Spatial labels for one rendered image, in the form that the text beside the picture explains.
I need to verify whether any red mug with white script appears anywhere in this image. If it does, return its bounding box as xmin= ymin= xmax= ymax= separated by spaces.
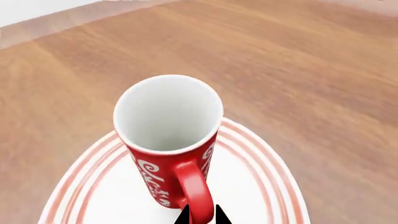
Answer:
xmin=113 ymin=74 xmax=224 ymax=224

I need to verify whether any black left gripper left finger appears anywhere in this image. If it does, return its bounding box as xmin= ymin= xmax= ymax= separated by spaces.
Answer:
xmin=174 ymin=203 xmax=193 ymax=224

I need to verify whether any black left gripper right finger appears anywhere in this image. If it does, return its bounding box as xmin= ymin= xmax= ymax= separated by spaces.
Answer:
xmin=215 ymin=203 xmax=233 ymax=224

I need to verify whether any white plate with red rings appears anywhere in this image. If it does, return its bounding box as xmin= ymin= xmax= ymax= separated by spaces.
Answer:
xmin=37 ymin=116 xmax=308 ymax=224

